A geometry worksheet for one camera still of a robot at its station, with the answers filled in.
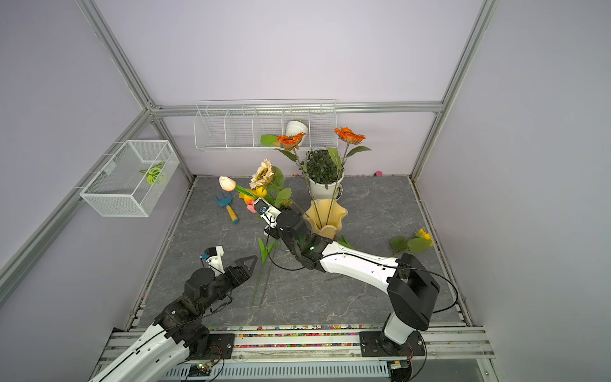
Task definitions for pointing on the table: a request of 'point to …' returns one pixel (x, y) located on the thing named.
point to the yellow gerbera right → (399, 243)
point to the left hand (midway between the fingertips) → (252, 263)
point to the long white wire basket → (239, 125)
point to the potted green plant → (324, 176)
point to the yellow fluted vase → (325, 216)
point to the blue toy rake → (225, 200)
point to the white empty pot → (294, 127)
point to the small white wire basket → (131, 182)
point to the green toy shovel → (270, 140)
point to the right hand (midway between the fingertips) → (273, 203)
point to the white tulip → (264, 252)
